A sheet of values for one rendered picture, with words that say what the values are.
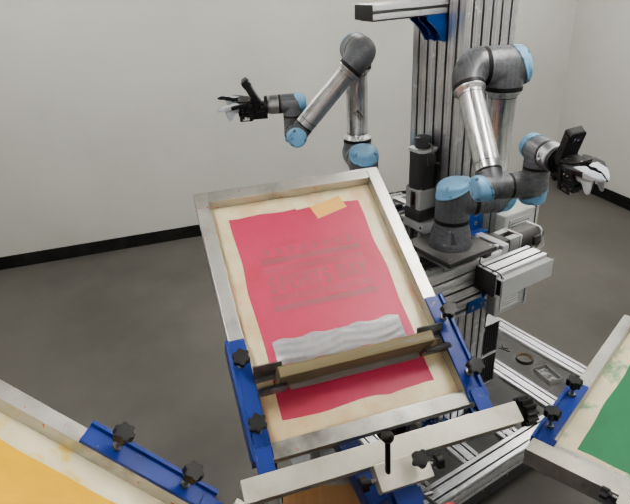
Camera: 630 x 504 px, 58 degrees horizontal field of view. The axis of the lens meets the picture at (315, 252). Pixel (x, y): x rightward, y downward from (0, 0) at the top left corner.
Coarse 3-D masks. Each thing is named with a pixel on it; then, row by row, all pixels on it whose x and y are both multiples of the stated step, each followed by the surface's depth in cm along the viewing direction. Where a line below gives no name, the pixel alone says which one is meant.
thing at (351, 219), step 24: (312, 216) 172; (336, 216) 173; (360, 216) 174; (360, 240) 169; (384, 264) 166; (384, 288) 161; (336, 312) 155; (360, 312) 156; (384, 312) 157; (360, 384) 145; (384, 384) 145; (408, 384) 146
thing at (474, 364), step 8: (448, 304) 149; (448, 312) 147; (456, 312) 148; (240, 352) 134; (248, 352) 134; (240, 360) 133; (248, 360) 133; (472, 360) 141; (480, 360) 141; (240, 368) 138; (472, 368) 140; (480, 368) 140; (256, 416) 126; (264, 416) 127; (248, 424) 127; (256, 424) 125; (264, 424) 126; (256, 432) 126
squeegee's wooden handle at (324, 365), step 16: (416, 336) 142; (432, 336) 143; (352, 352) 138; (368, 352) 138; (384, 352) 139; (400, 352) 143; (288, 368) 133; (304, 368) 134; (320, 368) 135; (336, 368) 138; (288, 384) 138
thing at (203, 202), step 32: (224, 192) 168; (256, 192) 169; (288, 192) 173; (384, 192) 176; (416, 256) 164; (224, 288) 151; (416, 288) 160; (224, 320) 146; (384, 416) 137; (416, 416) 138; (288, 448) 130; (320, 448) 133
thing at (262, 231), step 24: (264, 216) 169; (288, 216) 170; (240, 240) 164; (264, 240) 165; (288, 240) 166; (264, 288) 156; (264, 312) 152; (288, 312) 153; (312, 312) 154; (264, 336) 148; (288, 336) 149; (336, 384) 144; (288, 408) 139; (312, 408) 140
